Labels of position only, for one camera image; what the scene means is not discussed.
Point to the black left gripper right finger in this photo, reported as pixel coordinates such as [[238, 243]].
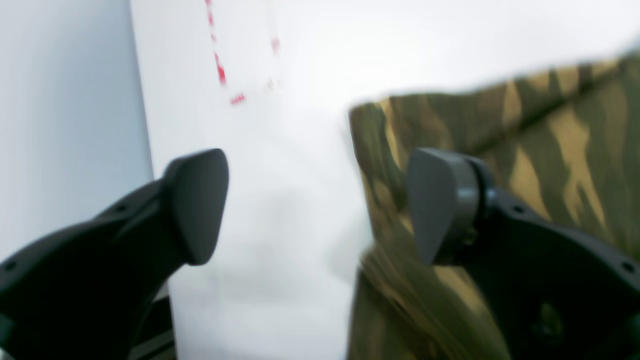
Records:
[[556, 293]]

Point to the camouflage t-shirt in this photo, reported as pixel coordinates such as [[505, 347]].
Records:
[[565, 141]]

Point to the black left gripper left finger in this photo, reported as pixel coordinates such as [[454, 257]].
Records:
[[84, 292]]

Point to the red tape rectangle marking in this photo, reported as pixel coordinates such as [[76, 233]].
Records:
[[246, 47]]

